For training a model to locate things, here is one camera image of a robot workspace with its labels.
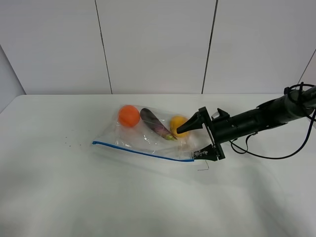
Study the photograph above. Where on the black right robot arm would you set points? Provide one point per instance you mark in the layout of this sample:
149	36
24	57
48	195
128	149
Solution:
298	101

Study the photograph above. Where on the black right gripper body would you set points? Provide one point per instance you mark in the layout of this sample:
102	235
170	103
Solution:
222	131

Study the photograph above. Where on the orange fruit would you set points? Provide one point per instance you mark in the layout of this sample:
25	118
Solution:
128	116

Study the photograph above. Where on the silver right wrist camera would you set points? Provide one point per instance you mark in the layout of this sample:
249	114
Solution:
220	115

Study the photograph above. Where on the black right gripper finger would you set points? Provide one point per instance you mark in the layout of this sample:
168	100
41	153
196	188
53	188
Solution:
208	153
194	123

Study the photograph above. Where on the purple eggplant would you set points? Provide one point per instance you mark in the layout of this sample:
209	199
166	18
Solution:
154	124

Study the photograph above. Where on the yellow lemon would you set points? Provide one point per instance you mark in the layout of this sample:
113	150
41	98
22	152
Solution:
176	122

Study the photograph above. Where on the clear zip bag blue seal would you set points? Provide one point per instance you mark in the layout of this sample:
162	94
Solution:
143	141

